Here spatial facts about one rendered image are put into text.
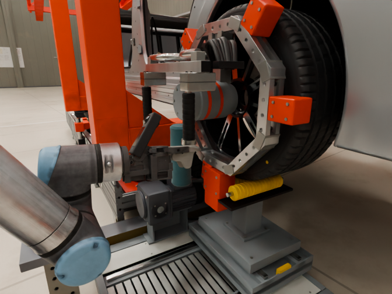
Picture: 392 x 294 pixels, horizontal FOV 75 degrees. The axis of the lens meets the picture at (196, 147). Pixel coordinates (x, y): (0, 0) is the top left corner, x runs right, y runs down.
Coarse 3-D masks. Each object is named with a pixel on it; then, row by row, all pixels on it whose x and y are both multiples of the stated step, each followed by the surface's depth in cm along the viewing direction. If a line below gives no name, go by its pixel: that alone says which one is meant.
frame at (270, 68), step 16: (240, 16) 79; (208, 32) 93; (224, 32) 86; (240, 32) 78; (256, 48) 74; (256, 64) 74; (272, 64) 71; (272, 80) 71; (272, 128) 78; (208, 144) 113; (256, 144) 79; (272, 144) 78; (208, 160) 106; (224, 160) 98; (240, 160) 89; (256, 160) 88
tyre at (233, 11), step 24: (288, 24) 74; (312, 24) 82; (288, 48) 74; (312, 48) 74; (336, 48) 80; (288, 72) 75; (312, 72) 72; (336, 72) 78; (312, 96) 73; (336, 96) 79; (312, 120) 76; (336, 120) 82; (288, 144) 79; (312, 144) 83; (264, 168) 90; (288, 168) 89
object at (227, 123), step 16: (240, 48) 111; (272, 48) 80; (240, 80) 97; (256, 80) 90; (240, 96) 105; (256, 96) 95; (240, 112) 106; (208, 128) 119; (224, 128) 110; (240, 128) 102; (256, 128) 93; (224, 144) 114; (240, 144) 102
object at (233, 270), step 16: (192, 224) 138; (208, 240) 126; (208, 256) 122; (224, 256) 115; (288, 256) 112; (304, 256) 115; (224, 272) 112; (240, 272) 106; (256, 272) 103; (272, 272) 106; (288, 272) 106; (304, 272) 113; (240, 288) 102; (256, 288) 96; (272, 288) 102
